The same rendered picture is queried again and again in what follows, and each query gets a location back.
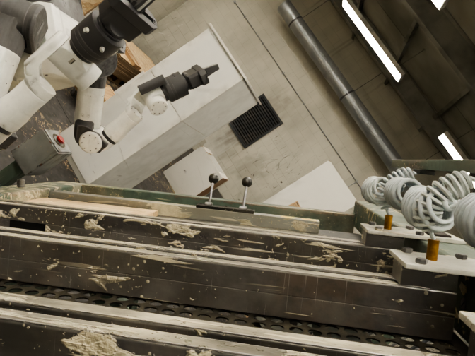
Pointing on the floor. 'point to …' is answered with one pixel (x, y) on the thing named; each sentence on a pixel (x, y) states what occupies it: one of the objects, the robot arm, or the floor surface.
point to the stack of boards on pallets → (123, 71)
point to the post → (10, 174)
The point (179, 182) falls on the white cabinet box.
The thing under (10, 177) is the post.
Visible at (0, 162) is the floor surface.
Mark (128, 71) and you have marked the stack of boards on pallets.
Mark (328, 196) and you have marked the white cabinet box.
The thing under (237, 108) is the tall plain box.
